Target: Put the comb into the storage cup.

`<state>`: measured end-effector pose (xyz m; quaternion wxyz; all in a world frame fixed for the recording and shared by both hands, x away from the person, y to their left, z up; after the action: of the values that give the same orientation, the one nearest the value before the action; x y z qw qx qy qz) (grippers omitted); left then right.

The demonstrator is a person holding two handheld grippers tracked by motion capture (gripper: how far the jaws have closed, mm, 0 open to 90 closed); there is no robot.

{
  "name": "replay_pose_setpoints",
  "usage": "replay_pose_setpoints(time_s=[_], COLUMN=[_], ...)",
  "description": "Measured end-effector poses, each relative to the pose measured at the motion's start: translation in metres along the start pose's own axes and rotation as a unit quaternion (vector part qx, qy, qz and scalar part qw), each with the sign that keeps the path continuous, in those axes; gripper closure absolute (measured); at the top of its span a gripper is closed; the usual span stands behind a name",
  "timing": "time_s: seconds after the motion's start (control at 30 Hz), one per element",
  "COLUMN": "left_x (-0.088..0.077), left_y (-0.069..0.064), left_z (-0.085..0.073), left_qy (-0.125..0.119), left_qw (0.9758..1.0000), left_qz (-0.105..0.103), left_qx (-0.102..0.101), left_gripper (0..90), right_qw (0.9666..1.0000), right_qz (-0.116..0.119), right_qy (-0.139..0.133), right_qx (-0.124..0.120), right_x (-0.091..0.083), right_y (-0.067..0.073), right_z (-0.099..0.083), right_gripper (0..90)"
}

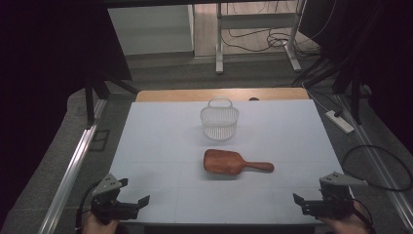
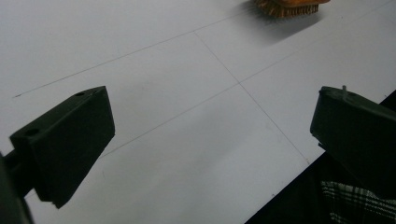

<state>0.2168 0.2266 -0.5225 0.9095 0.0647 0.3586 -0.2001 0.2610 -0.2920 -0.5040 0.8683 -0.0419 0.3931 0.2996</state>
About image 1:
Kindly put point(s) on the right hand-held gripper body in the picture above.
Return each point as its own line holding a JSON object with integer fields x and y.
{"x": 334, "y": 203}

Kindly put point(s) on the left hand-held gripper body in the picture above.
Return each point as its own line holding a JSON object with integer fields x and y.
{"x": 105, "y": 201}

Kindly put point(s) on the brown wooden hairbrush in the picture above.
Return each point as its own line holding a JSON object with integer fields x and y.
{"x": 227, "y": 161}

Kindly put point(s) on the white plastic basket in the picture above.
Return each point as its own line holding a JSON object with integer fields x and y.
{"x": 219, "y": 123}

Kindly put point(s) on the person's left hand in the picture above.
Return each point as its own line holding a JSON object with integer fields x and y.
{"x": 97, "y": 226}

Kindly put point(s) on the person's right hand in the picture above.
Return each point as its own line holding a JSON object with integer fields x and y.
{"x": 350, "y": 226}

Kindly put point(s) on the white foam board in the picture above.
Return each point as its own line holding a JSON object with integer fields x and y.
{"x": 162, "y": 146}

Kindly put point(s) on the white power strip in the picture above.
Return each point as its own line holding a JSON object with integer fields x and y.
{"x": 340, "y": 122}

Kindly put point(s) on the black metal stand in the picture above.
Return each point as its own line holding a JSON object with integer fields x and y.
{"x": 356, "y": 97}
{"x": 89, "y": 104}

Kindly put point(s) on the black plug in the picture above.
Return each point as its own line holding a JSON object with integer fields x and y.
{"x": 338, "y": 113}

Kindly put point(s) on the black curtain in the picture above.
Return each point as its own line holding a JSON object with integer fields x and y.
{"x": 383, "y": 48}
{"x": 42, "y": 65}

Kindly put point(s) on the white panel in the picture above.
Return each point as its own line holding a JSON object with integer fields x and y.
{"x": 149, "y": 29}

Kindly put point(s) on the aluminium rail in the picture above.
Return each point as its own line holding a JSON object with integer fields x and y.
{"x": 69, "y": 175}
{"x": 380, "y": 162}

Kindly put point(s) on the white metal desk frame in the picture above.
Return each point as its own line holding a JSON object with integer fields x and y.
{"x": 256, "y": 21}

